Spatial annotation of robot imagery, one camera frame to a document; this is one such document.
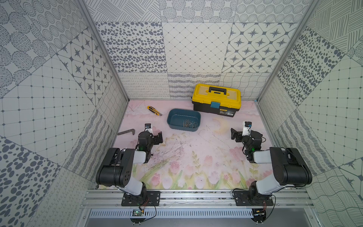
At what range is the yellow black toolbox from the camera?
1.00 m

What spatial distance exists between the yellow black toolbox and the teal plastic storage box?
0.08 meters

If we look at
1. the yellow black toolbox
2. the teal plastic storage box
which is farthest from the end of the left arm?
the yellow black toolbox

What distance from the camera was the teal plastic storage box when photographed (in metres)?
1.05

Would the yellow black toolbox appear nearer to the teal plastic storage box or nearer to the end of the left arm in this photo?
the teal plastic storage box
